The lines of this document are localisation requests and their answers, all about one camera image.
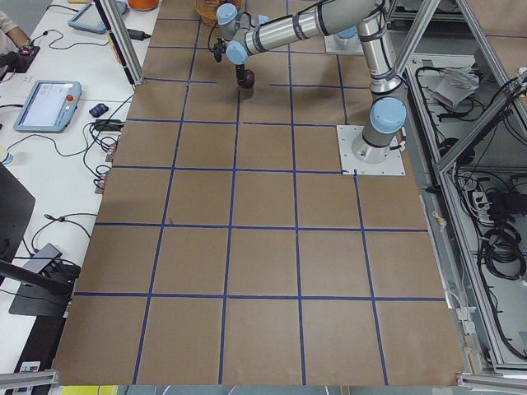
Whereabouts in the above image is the white power strip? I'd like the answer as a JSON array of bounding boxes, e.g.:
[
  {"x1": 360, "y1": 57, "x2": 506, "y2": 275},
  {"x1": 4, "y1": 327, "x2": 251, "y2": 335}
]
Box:
[{"x1": 469, "y1": 190, "x2": 493, "y2": 225}]

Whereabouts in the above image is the dark blue checkered pouch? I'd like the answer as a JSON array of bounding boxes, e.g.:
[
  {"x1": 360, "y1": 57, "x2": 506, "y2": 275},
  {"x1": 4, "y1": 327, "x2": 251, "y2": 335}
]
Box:
[{"x1": 89, "y1": 103, "x2": 109, "y2": 118}]

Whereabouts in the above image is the dark red apple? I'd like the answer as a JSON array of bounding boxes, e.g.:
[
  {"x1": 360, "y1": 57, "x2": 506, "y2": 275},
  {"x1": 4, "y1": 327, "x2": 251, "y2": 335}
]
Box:
[{"x1": 238, "y1": 69, "x2": 255, "y2": 89}]

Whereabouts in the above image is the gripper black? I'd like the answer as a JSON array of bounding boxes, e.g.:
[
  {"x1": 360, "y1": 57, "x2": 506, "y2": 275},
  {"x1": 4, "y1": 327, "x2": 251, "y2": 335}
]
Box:
[{"x1": 236, "y1": 64, "x2": 246, "y2": 85}]

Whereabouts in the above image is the aluminium frame post left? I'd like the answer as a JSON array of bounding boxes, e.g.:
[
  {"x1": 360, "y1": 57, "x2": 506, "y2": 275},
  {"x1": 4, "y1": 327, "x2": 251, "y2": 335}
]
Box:
[{"x1": 94, "y1": 0, "x2": 144, "y2": 86}]

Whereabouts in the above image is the black power adapter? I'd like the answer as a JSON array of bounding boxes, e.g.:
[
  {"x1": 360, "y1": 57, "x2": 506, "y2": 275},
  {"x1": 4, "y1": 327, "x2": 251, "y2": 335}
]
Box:
[{"x1": 127, "y1": 29, "x2": 152, "y2": 41}]

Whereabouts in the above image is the woven wicker basket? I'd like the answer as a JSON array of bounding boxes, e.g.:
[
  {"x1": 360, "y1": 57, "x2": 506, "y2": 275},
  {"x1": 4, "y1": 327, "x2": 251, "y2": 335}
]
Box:
[{"x1": 194, "y1": 0, "x2": 244, "y2": 27}]

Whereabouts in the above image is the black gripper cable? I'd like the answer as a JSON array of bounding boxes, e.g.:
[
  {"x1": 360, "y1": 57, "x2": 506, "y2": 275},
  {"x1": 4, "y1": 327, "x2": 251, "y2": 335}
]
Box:
[{"x1": 208, "y1": 24, "x2": 228, "y2": 63}]

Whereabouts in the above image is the teach pendant far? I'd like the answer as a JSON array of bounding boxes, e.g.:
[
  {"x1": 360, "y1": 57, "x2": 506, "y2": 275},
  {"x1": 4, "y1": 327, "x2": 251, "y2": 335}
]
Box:
[{"x1": 68, "y1": 1, "x2": 128, "y2": 35}]

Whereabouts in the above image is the teach pendant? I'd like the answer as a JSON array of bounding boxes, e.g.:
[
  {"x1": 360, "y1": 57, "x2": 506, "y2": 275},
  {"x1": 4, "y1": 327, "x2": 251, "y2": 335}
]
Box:
[
  {"x1": 68, "y1": 1, "x2": 128, "y2": 35},
  {"x1": 13, "y1": 80, "x2": 82, "y2": 133}
]

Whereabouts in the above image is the black monitor stand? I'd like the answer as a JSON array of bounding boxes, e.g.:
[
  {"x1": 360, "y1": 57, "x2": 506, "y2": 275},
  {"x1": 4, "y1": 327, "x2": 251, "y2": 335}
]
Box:
[{"x1": 1, "y1": 166, "x2": 80, "y2": 317}]

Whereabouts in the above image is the teach pendant near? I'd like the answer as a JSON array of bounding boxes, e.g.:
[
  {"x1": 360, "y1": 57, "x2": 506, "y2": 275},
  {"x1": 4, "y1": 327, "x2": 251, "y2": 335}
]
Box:
[{"x1": 13, "y1": 80, "x2": 82, "y2": 133}]

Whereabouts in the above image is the aluminium frame right side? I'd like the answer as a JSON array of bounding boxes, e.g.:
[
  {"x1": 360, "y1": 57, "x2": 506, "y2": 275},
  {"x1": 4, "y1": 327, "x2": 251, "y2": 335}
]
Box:
[{"x1": 388, "y1": 1, "x2": 526, "y2": 394}]

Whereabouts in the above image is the orange round object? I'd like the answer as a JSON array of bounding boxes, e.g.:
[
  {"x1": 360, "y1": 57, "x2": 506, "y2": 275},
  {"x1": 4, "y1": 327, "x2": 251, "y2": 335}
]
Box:
[{"x1": 128, "y1": 0, "x2": 160, "y2": 12}]

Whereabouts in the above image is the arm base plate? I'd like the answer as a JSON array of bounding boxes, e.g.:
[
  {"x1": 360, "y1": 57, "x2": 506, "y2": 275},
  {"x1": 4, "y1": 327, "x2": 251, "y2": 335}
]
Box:
[{"x1": 336, "y1": 125, "x2": 406, "y2": 176}]

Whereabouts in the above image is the grey usb hub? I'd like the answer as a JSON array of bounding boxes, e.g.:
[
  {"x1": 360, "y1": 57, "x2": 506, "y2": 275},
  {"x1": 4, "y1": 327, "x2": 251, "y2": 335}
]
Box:
[{"x1": 24, "y1": 243, "x2": 63, "y2": 273}]

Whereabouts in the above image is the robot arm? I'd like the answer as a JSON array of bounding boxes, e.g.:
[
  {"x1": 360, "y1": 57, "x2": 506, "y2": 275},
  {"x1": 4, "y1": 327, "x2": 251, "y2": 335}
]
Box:
[{"x1": 212, "y1": 1, "x2": 407, "y2": 165}]

